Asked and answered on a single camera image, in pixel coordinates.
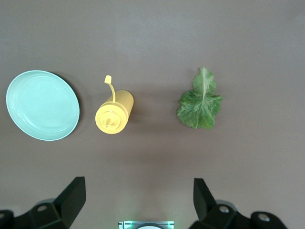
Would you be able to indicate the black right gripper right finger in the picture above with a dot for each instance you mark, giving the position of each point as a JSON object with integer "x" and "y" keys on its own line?
{"x": 214, "y": 217}

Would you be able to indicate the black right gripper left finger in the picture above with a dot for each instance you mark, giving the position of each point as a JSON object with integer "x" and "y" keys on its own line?
{"x": 59, "y": 212}

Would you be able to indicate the green lettuce leaf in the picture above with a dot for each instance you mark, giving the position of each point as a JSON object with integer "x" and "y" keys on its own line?
{"x": 200, "y": 107}

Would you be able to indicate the yellow squeeze bottle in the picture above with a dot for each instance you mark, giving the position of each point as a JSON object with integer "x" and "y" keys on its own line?
{"x": 114, "y": 114}

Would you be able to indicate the pale green plate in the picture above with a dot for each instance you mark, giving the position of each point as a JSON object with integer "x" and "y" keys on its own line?
{"x": 43, "y": 105}

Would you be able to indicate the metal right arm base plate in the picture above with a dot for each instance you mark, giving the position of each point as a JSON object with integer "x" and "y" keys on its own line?
{"x": 124, "y": 224}

